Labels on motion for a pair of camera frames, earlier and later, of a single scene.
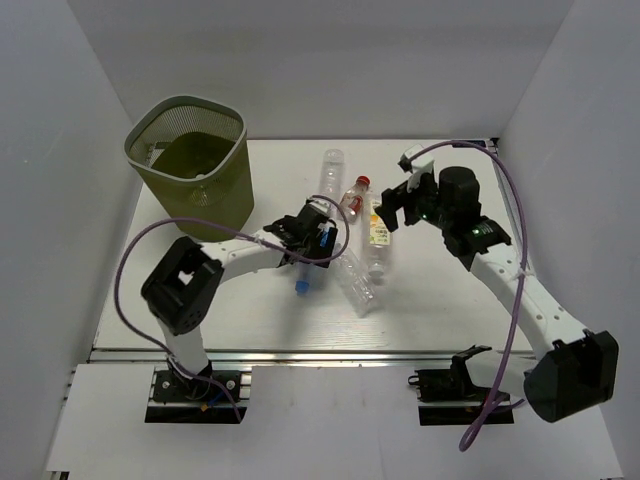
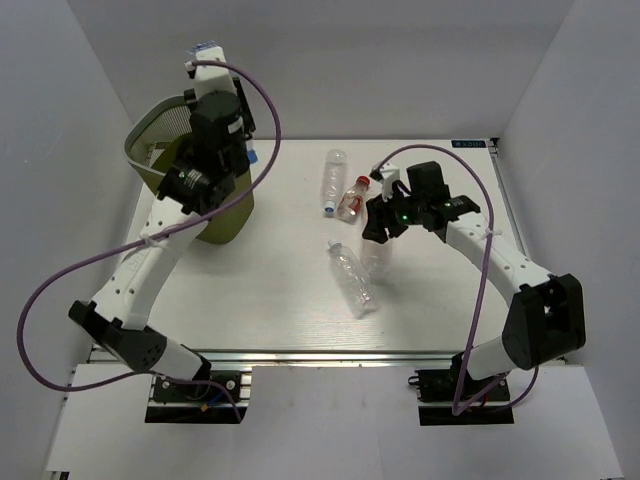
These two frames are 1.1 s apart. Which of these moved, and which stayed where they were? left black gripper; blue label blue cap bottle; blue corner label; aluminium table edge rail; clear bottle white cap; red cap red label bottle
Moved: blue label blue cap bottle; left black gripper
Stayed: aluminium table edge rail; blue corner label; clear bottle white cap; red cap red label bottle
